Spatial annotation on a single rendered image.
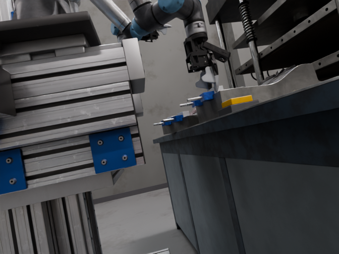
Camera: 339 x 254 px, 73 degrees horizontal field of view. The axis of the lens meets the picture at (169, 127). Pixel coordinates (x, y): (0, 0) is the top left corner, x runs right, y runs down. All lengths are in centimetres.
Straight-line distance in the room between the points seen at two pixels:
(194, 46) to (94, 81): 46
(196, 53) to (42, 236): 72
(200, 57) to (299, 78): 36
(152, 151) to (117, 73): 345
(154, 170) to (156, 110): 102
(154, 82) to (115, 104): 359
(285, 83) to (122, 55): 59
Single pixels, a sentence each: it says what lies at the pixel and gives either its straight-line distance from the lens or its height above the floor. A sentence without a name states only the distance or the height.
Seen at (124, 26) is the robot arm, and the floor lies 136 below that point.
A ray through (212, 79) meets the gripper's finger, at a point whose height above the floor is 94.
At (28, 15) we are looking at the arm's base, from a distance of 59.
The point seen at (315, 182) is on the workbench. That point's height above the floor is 64.
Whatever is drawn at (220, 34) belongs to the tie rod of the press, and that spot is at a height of 166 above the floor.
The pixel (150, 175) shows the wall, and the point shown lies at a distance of 395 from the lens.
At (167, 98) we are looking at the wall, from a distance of 402.
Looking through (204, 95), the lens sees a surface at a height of 89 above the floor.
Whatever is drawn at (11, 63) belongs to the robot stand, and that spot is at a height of 98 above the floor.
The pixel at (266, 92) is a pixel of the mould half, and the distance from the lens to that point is 85.
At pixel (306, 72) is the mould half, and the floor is 90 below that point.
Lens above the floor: 77
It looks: 3 degrees up
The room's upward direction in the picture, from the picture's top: 12 degrees counter-clockwise
